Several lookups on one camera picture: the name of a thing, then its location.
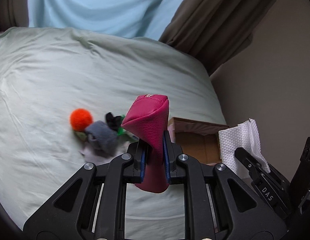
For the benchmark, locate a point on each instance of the brown right curtain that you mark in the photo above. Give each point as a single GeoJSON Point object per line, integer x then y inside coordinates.
{"type": "Point", "coordinates": [214, 31]}

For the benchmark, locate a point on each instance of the black fabric scrunchie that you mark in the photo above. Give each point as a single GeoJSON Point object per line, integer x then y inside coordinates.
{"type": "Point", "coordinates": [113, 122]}

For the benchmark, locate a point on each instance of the brown curtain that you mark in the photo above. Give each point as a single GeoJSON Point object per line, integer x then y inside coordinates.
{"type": "Point", "coordinates": [13, 13]}
{"type": "Point", "coordinates": [214, 31]}

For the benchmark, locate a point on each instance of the orange fluffy pompom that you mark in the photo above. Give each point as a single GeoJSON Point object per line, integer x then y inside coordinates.
{"type": "Point", "coordinates": [80, 119]}

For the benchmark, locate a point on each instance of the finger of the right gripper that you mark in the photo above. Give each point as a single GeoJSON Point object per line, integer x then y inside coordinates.
{"type": "Point", "coordinates": [267, 185]}

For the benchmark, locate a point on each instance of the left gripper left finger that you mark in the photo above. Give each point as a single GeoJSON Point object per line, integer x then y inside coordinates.
{"type": "Point", "coordinates": [91, 204]}

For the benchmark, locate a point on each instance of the open cardboard box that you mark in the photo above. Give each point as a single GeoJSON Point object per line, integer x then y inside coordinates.
{"type": "Point", "coordinates": [197, 138]}

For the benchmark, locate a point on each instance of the light blue hanging cloth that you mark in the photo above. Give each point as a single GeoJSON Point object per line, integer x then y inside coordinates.
{"type": "Point", "coordinates": [124, 18]}

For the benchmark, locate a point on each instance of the light green bed sheet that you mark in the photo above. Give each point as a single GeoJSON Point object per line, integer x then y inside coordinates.
{"type": "Point", "coordinates": [46, 73]}

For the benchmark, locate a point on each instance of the grey microfiber cloth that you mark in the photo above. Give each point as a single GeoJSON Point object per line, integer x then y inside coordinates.
{"type": "Point", "coordinates": [98, 157]}

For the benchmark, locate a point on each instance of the pink leather pouch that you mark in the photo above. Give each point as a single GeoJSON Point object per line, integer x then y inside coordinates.
{"type": "Point", "coordinates": [147, 119]}

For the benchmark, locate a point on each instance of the green wet wipes pack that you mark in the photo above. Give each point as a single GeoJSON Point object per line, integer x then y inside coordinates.
{"type": "Point", "coordinates": [122, 131]}

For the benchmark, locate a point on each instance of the white paper towel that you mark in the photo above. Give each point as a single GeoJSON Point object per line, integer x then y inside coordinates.
{"type": "Point", "coordinates": [245, 135]}

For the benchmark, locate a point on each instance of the grey fluffy sock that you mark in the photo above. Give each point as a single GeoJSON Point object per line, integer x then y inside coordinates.
{"type": "Point", "coordinates": [101, 137]}

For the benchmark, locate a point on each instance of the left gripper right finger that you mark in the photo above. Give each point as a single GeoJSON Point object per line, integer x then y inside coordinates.
{"type": "Point", "coordinates": [217, 203]}

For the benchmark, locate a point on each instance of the brown left curtain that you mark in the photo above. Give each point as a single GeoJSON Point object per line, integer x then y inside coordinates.
{"type": "Point", "coordinates": [13, 13]}

